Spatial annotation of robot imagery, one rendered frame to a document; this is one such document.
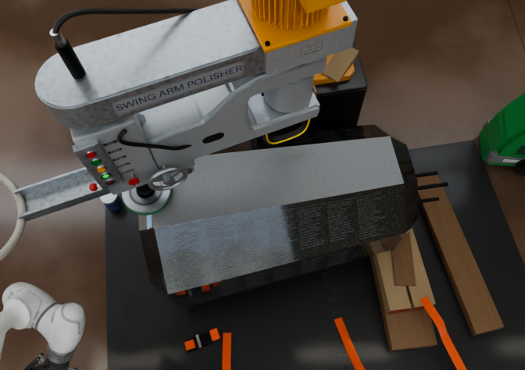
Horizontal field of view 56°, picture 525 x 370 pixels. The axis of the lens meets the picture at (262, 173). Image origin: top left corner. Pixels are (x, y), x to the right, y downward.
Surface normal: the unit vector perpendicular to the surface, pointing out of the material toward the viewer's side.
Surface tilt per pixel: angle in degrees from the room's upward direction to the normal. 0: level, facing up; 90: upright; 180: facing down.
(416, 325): 0
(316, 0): 90
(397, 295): 0
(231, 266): 45
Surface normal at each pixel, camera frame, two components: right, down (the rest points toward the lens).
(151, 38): -0.03, -0.44
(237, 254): 0.11, 0.31
